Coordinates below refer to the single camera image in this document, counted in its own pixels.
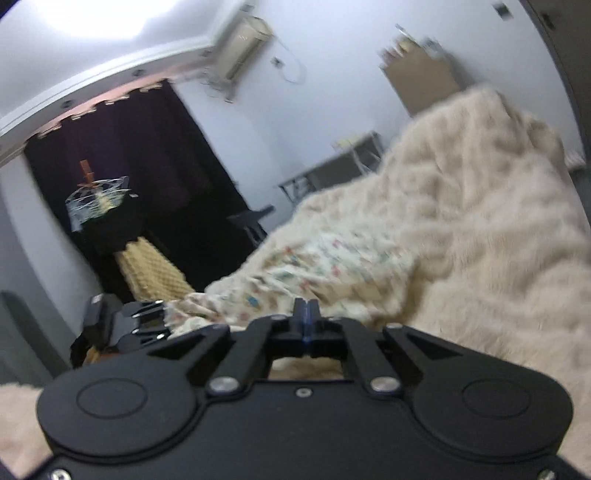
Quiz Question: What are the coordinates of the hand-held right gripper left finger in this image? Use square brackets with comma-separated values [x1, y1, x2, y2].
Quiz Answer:
[148, 299, 306, 397]

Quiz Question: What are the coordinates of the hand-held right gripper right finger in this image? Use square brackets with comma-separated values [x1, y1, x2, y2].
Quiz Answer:
[305, 299, 463, 397]

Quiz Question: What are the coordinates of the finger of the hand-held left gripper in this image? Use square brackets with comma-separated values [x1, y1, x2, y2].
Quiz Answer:
[122, 300, 166, 321]
[130, 322, 172, 346]

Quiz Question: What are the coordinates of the white printed garment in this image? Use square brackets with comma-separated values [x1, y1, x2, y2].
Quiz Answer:
[168, 230, 416, 334]

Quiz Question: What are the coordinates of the yellow foam mattress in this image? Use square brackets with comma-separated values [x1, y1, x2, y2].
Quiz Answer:
[115, 235, 195, 304]

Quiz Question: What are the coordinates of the black chair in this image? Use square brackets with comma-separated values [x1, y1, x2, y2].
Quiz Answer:
[226, 205, 276, 244]

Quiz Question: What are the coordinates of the hanging clip drying rack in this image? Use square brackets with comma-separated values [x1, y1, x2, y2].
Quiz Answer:
[65, 159, 133, 232]

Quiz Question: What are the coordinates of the grey desk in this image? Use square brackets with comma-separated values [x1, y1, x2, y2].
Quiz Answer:
[277, 131, 385, 209]

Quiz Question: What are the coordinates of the dark curtain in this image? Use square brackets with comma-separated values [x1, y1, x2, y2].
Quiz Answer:
[23, 80, 269, 303]

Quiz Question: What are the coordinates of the cream fluffy blanket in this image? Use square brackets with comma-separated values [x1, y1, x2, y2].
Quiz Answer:
[0, 88, 591, 468]

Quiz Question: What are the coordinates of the brown cabinet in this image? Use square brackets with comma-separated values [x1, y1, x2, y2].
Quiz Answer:
[379, 44, 463, 117]

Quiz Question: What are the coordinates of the white air conditioner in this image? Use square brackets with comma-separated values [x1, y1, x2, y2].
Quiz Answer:
[209, 14, 274, 89]

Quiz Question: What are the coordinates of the round ceiling light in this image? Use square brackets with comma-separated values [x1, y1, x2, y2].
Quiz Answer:
[37, 0, 186, 41]

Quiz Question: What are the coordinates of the dark grey door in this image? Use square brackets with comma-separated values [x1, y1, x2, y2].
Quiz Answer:
[519, 0, 591, 139]

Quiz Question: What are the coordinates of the white wall cable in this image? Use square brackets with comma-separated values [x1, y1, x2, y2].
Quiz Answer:
[271, 39, 308, 85]

